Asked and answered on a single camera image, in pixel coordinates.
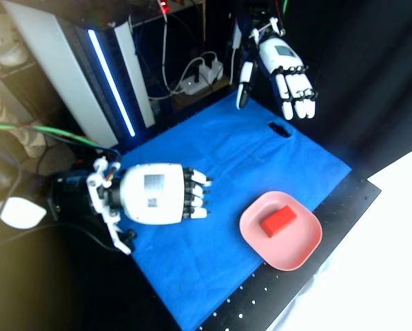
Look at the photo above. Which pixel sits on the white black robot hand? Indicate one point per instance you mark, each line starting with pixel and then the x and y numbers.
pixel 151 193
pixel 278 55

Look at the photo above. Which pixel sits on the red rectangular block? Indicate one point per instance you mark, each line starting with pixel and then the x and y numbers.
pixel 278 220

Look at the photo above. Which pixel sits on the pink square plate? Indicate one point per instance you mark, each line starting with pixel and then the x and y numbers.
pixel 288 251

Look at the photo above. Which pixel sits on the blue cloth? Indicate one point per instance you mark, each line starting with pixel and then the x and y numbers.
pixel 226 162

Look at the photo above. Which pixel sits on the black curtain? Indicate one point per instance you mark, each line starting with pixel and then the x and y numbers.
pixel 364 69

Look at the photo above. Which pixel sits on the white power strip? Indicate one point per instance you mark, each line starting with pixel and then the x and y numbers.
pixel 196 86

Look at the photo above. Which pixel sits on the white tower with light strip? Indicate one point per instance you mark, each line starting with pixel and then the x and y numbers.
pixel 61 69

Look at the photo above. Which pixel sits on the white rounded object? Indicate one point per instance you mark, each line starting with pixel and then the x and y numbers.
pixel 6 41

